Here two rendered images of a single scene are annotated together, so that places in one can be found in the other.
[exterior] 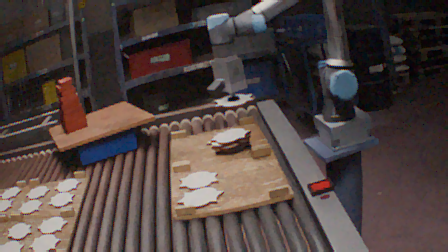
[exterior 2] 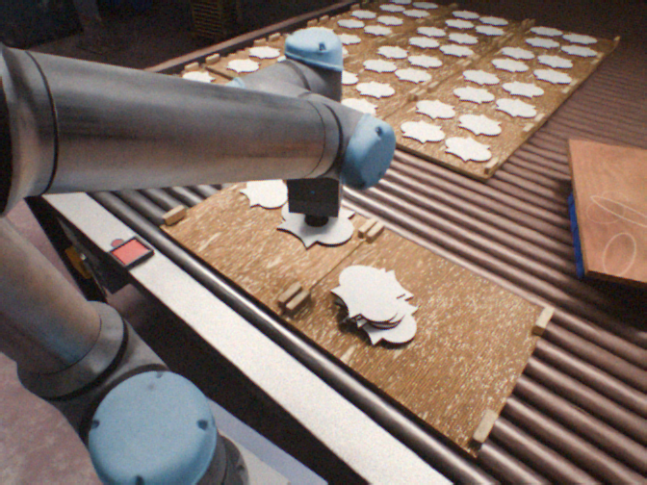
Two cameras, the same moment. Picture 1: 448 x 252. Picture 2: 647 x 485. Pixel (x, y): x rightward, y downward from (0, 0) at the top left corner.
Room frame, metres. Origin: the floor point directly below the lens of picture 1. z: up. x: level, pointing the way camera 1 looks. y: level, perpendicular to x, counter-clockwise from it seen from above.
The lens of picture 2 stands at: (2.36, -0.46, 1.62)
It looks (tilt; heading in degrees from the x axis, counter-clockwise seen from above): 44 degrees down; 132
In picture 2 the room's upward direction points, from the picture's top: straight up
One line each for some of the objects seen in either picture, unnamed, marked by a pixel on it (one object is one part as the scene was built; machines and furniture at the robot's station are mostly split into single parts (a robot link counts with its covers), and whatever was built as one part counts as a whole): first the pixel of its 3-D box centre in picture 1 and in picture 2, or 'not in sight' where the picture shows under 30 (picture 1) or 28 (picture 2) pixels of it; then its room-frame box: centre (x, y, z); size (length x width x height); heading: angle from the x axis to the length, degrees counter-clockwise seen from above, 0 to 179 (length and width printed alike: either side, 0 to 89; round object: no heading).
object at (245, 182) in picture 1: (227, 185); (270, 228); (1.75, 0.02, 0.93); 0.41 x 0.35 x 0.02; 2
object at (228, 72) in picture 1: (222, 74); (320, 167); (1.97, -0.03, 1.23); 0.12 x 0.09 x 0.16; 123
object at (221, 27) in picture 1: (220, 29); (312, 79); (1.98, -0.05, 1.38); 0.09 x 0.08 x 0.11; 90
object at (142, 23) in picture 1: (152, 17); not in sight; (6.19, 0.54, 1.26); 0.49 x 0.38 x 0.34; 105
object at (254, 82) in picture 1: (249, 78); not in sight; (6.32, -0.36, 0.32); 0.50 x 0.41 x 0.37; 95
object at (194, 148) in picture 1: (217, 147); (417, 318); (2.17, 0.04, 0.93); 0.41 x 0.35 x 0.02; 2
